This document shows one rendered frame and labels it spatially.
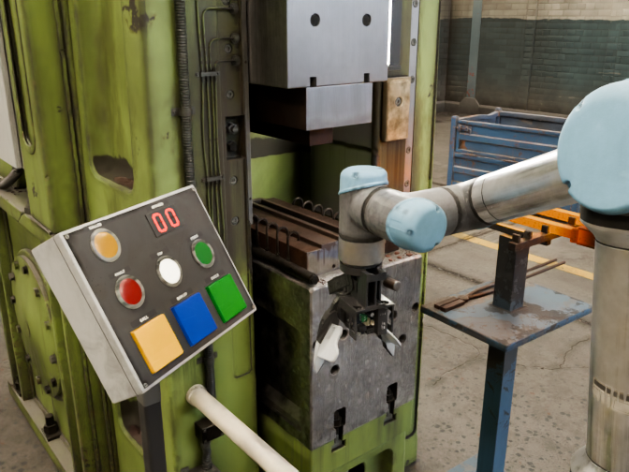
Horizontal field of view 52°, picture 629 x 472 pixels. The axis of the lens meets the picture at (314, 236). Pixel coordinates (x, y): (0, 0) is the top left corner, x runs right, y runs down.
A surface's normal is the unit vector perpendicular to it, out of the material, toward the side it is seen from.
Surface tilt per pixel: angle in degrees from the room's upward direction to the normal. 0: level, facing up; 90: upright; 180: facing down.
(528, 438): 0
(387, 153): 90
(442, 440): 0
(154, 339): 60
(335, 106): 90
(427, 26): 90
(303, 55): 90
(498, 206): 110
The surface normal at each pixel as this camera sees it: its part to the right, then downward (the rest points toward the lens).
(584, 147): -0.85, 0.04
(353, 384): 0.62, 0.25
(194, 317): 0.77, -0.35
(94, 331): -0.45, 0.29
